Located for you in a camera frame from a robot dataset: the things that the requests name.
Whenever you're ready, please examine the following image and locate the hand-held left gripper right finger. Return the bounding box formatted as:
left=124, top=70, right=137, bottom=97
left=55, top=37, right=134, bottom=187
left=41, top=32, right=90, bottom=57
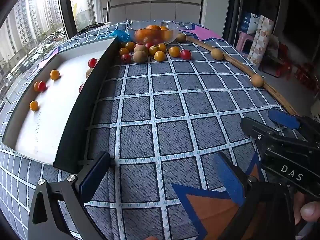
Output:
left=214, top=152, right=300, bottom=240

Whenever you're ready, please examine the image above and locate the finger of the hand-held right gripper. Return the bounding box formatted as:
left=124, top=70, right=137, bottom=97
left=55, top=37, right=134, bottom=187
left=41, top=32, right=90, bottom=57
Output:
left=240, top=117, right=284, bottom=144
left=268, top=108, right=320, bottom=142

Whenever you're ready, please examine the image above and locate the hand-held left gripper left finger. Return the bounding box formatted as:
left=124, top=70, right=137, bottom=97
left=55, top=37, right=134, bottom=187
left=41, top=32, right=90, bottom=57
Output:
left=27, top=151, right=111, bottom=240

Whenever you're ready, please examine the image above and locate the white rectangular tray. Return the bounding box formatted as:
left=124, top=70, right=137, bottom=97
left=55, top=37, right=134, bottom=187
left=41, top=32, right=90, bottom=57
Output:
left=2, top=35, right=120, bottom=174

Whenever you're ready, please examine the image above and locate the pile of cherry tomatoes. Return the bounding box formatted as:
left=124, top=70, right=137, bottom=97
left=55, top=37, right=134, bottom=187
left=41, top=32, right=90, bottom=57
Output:
left=119, top=41, right=192, bottom=63

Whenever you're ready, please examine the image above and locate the person's right hand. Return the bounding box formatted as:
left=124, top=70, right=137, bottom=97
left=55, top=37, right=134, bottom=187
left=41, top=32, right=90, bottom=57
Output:
left=294, top=191, right=320, bottom=232

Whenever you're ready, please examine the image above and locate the red plastic stool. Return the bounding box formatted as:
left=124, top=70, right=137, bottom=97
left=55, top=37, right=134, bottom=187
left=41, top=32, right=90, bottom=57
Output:
left=262, top=44, right=293, bottom=79
left=295, top=64, right=320, bottom=93

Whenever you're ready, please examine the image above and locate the long wooden stick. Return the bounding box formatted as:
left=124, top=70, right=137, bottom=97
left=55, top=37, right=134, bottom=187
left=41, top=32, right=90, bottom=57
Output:
left=186, top=36, right=297, bottom=116

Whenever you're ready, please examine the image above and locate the checkered gift bag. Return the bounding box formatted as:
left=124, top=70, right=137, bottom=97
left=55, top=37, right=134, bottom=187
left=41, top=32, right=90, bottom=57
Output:
left=248, top=15, right=275, bottom=67

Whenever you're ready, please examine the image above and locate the pink plastic stool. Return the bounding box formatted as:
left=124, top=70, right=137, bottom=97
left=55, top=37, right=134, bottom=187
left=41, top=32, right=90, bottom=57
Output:
left=236, top=31, right=255, bottom=54

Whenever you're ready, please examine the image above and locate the blue checked tablecloth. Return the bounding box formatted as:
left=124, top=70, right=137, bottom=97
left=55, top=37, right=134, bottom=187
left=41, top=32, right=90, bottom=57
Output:
left=0, top=20, right=298, bottom=240

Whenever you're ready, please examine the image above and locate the blue and white shopping bag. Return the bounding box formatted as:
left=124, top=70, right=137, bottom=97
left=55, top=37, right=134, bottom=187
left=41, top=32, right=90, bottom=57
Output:
left=239, top=12, right=253, bottom=33

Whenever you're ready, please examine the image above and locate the clear glass bowl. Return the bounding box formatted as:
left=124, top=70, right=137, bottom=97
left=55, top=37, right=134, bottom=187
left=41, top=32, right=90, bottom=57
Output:
left=129, top=20, right=180, bottom=45

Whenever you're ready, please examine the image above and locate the blue plastic bag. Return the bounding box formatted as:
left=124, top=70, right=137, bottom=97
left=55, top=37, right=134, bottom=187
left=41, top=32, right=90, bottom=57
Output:
left=109, top=29, right=135, bottom=43

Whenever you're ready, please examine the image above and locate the pink bin with black bag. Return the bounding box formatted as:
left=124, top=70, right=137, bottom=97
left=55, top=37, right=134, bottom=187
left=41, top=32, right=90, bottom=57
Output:
left=75, top=23, right=112, bottom=36

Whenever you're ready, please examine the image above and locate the metal pole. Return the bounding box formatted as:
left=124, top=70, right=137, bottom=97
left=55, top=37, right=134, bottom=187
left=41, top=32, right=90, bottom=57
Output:
left=105, top=0, right=113, bottom=23

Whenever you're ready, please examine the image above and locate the dark window frame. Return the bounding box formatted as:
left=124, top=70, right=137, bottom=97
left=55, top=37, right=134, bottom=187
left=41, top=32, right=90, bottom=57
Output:
left=57, top=0, right=78, bottom=39

